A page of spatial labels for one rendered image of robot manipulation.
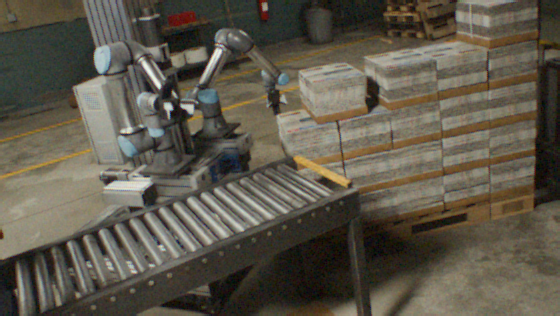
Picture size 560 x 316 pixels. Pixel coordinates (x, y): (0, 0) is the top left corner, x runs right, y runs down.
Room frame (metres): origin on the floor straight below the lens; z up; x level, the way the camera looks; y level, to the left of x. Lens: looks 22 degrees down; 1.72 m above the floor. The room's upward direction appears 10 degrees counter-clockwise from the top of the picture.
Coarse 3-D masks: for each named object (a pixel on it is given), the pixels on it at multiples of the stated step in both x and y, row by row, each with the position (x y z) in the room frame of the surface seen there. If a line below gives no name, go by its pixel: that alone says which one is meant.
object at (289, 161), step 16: (288, 160) 2.28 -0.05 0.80; (240, 176) 2.19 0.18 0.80; (192, 192) 2.10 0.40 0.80; (144, 208) 2.02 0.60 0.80; (208, 208) 2.09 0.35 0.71; (112, 224) 1.92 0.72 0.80; (128, 224) 1.94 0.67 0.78; (144, 224) 1.97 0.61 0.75; (64, 240) 1.85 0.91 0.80; (80, 240) 1.86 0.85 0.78; (96, 240) 1.89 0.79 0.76; (16, 256) 1.79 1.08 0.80; (32, 256) 1.78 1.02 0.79; (48, 256) 1.81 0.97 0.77; (0, 272) 1.73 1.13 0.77; (32, 272) 1.77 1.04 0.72; (16, 288) 1.74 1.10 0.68
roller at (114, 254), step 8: (104, 232) 1.86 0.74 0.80; (104, 240) 1.80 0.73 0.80; (112, 240) 1.79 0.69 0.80; (104, 248) 1.75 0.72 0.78; (112, 248) 1.72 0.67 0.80; (112, 256) 1.66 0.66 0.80; (120, 256) 1.65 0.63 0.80; (112, 264) 1.62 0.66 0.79; (120, 264) 1.59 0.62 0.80; (120, 272) 1.54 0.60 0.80; (128, 272) 1.53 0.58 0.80; (120, 280) 1.50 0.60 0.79
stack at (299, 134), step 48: (480, 96) 2.71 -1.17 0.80; (288, 144) 2.60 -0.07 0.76; (336, 144) 2.62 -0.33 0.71; (432, 144) 2.67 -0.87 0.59; (480, 144) 2.70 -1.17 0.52; (384, 192) 2.64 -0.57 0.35; (432, 192) 2.67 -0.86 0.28; (480, 192) 2.70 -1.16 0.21; (336, 240) 2.61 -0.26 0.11; (384, 240) 2.66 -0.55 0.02
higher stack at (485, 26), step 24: (480, 0) 2.95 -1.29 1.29; (504, 0) 2.79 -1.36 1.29; (528, 0) 2.73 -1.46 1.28; (456, 24) 3.07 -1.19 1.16; (480, 24) 2.80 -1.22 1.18; (504, 24) 2.72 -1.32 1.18; (528, 24) 2.73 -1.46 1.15; (504, 48) 2.71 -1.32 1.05; (528, 48) 2.73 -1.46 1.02; (504, 72) 2.72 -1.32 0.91; (528, 72) 2.73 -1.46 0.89; (504, 96) 2.72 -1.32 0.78; (528, 96) 2.73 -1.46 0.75; (528, 120) 2.74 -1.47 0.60; (504, 144) 2.72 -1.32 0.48; (528, 144) 2.73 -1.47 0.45; (504, 168) 2.71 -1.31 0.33; (528, 168) 2.73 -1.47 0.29; (528, 192) 2.73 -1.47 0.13; (504, 216) 2.71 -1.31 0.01
